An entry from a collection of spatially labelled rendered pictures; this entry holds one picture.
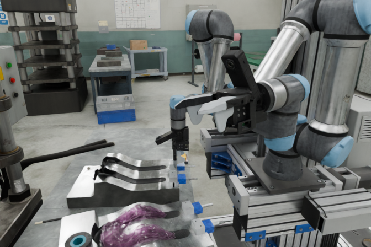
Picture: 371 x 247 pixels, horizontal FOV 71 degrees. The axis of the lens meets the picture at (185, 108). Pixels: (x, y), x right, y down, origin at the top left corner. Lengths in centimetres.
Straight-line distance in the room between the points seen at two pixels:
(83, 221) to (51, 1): 412
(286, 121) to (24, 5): 460
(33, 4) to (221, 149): 405
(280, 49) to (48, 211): 115
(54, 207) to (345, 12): 133
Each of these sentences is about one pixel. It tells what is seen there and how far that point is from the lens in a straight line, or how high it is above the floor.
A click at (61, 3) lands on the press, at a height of 184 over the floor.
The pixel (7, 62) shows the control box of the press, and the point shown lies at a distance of 162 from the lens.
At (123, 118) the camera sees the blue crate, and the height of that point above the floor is 7.
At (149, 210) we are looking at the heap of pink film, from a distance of 108.
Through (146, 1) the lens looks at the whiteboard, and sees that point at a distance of 744.
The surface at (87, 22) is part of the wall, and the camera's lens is 742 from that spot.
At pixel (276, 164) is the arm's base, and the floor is 109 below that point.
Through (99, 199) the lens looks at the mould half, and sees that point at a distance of 128.
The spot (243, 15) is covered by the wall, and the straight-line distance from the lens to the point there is 823.
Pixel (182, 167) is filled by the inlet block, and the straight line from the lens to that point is 133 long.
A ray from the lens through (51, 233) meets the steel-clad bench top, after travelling 126.
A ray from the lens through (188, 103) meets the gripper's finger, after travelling 51.
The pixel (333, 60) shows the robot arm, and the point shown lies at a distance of 87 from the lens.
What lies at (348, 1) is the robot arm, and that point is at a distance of 85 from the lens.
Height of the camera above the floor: 161
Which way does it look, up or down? 19 degrees down
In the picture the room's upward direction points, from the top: straight up
